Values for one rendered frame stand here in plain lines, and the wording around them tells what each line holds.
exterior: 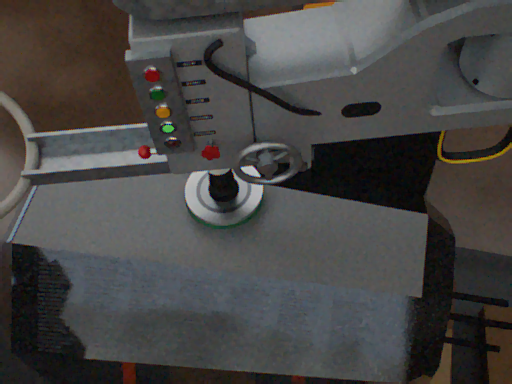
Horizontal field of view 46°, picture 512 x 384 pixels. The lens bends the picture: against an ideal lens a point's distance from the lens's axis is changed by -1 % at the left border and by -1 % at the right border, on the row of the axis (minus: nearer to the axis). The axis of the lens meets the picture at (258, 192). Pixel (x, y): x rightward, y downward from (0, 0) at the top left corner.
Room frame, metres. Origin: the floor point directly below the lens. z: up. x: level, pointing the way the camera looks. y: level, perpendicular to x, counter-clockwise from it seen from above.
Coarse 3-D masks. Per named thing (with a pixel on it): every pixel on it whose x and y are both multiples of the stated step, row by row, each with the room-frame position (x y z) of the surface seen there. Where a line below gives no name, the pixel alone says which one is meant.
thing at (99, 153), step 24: (48, 144) 0.96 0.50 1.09; (72, 144) 0.96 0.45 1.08; (96, 144) 0.95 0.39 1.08; (120, 144) 0.95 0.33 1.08; (144, 144) 0.94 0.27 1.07; (312, 144) 0.86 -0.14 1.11; (48, 168) 0.90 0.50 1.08; (72, 168) 0.86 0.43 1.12; (96, 168) 0.85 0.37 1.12; (120, 168) 0.85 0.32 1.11; (144, 168) 0.85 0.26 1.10; (168, 168) 0.85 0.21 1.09
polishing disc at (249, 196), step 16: (192, 176) 0.96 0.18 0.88; (208, 176) 0.96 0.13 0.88; (256, 176) 0.94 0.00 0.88; (192, 192) 0.91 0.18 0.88; (208, 192) 0.90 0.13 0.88; (240, 192) 0.89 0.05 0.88; (256, 192) 0.89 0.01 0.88; (192, 208) 0.86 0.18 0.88; (208, 208) 0.85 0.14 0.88; (224, 208) 0.85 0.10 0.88; (240, 208) 0.84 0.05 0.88; (256, 208) 0.84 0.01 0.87; (224, 224) 0.80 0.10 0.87
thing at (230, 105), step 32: (128, 32) 0.83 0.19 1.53; (160, 32) 0.81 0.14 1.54; (192, 32) 0.80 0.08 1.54; (224, 32) 0.80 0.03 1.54; (224, 64) 0.80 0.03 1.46; (192, 96) 0.80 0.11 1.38; (224, 96) 0.80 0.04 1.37; (192, 128) 0.80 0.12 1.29; (224, 128) 0.80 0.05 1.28; (192, 160) 0.80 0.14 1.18; (224, 160) 0.80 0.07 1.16
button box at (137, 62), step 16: (128, 64) 0.78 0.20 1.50; (144, 64) 0.78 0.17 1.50; (160, 64) 0.78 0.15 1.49; (144, 80) 0.78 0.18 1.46; (160, 80) 0.78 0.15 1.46; (176, 80) 0.78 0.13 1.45; (144, 96) 0.78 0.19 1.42; (176, 96) 0.78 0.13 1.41; (144, 112) 0.78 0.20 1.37; (176, 112) 0.78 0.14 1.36; (160, 144) 0.78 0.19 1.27; (192, 144) 0.78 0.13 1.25
